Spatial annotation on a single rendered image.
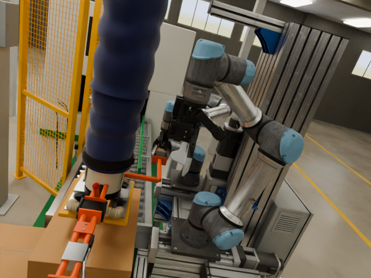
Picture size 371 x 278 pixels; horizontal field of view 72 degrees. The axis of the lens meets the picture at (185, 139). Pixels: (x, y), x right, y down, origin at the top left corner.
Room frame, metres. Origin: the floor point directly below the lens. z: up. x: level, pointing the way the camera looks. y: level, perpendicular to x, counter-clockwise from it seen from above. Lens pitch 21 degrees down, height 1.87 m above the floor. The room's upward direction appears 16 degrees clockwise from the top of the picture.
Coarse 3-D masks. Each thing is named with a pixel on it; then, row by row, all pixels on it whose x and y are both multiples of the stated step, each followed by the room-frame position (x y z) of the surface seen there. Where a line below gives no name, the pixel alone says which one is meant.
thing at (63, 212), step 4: (80, 176) 1.14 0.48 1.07; (80, 180) 1.09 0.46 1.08; (76, 184) 1.06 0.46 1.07; (72, 188) 1.02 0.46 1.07; (72, 192) 1.00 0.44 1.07; (68, 196) 0.96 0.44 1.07; (72, 196) 0.96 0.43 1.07; (76, 196) 0.94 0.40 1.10; (80, 196) 0.95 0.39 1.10; (80, 200) 0.95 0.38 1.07; (64, 204) 0.90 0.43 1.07; (64, 208) 0.87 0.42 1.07; (60, 212) 0.85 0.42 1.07; (64, 212) 0.86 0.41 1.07; (68, 212) 0.86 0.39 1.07; (72, 212) 0.87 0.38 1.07; (76, 212) 0.87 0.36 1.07; (60, 216) 0.85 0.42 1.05; (64, 216) 0.85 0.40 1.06; (68, 216) 0.85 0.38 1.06; (72, 216) 0.86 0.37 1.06
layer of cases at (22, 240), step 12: (0, 228) 1.15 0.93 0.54; (12, 228) 1.17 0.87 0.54; (24, 228) 1.20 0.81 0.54; (36, 228) 1.22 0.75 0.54; (0, 240) 1.07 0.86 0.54; (12, 240) 1.09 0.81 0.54; (24, 240) 1.11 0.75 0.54; (36, 240) 1.14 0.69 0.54; (0, 252) 1.00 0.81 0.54; (12, 252) 1.02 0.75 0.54; (24, 252) 1.04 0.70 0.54; (0, 264) 0.94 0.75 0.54; (12, 264) 0.96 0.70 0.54; (24, 264) 0.97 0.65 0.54; (0, 276) 0.88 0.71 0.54; (12, 276) 0.89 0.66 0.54; (24, 276) 0.91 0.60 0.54
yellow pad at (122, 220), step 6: (126, 186) 1.12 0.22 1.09; (132, 186) 1.18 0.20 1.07; (132, 192) 1.13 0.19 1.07; (114, 204) 0.99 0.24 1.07; (120, 204) 0.98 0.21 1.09; (126, 204) 1.01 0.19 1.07; (126, 210) 0.98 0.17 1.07; (126, 216) 0.94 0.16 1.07; (108, 222) 0.88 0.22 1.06; (114, 222) 0.89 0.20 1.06; (120, 222) 0.89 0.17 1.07; (126, 222) 0.90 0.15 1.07
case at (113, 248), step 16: (48, 224) 0.89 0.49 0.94; (64, 224) 0.92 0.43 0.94; (96, 224) 0.97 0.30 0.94; (112, 224) 1.00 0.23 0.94; (128, 224) 1.03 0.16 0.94; (48, 240) 0.81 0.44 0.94; (64, 240) 0.83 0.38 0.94; (80, 240) 0.85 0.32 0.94; (96, 240) 0.88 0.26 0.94; (112, 240) 0.90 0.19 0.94; (128, 240) 0.93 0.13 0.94; (32, 256) 0.72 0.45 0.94; (48, 256) 0.74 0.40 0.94; (96, 256) 0.80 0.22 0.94; (112, 256) 0.82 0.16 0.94; (128, 256) 0.84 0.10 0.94; (32, 272) 0.70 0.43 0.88; (48, 272) 0.71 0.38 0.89; (80, 272) 0.74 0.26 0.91; (96, 272) 0.75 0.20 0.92; (112, 272) 0.76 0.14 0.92; (128, 272) 0.77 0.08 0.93
